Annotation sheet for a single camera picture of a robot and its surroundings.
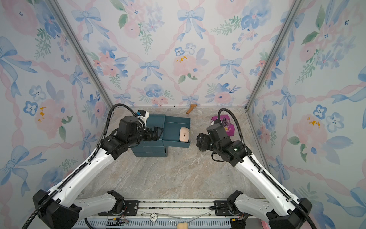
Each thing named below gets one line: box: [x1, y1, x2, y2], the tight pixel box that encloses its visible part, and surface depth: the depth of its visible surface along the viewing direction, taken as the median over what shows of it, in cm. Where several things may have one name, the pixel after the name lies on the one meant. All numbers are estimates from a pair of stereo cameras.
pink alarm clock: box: [261, 220, 270, 229], surface depth 69 cm
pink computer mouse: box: [179, 127, 190, 143], surface depth 86 cm
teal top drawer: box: [162, 115, 191, 148], surface depth 87 cm
